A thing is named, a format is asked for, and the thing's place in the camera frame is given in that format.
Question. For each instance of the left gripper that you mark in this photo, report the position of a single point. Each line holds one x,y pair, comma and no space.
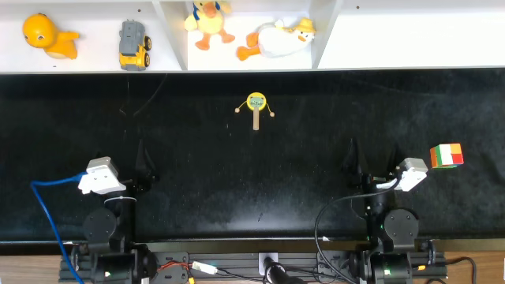
132,184

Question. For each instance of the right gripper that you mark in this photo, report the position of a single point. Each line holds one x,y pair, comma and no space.
371,182

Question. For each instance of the many-coloured puzzle cube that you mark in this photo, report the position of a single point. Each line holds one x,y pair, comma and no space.
446,155

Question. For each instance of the yellow rattle drum toy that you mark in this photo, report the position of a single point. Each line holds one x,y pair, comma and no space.
256,102

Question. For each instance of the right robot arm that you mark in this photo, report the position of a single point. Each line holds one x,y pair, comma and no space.
394,232

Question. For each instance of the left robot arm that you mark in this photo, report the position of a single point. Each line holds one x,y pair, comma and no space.
108,229

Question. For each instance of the grey and yellow toy truck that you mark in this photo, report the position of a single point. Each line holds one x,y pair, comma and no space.
133,45

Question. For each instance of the white shelf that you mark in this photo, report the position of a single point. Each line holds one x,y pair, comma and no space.
394,39

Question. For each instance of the yellow rubber duck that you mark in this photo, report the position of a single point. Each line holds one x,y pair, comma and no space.
43,35

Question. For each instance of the white plush goose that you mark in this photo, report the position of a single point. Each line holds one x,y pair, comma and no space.
280,41

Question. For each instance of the yellow plush duck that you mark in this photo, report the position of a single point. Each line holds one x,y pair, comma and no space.
209,21

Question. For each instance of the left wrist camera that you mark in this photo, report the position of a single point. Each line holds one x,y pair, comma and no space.
101,175

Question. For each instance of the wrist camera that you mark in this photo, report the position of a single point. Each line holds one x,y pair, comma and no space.
412,173
101,175

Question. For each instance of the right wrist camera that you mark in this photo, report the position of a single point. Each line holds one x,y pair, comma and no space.
412,173

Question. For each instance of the mounting rail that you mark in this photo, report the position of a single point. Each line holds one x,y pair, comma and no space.
236,264

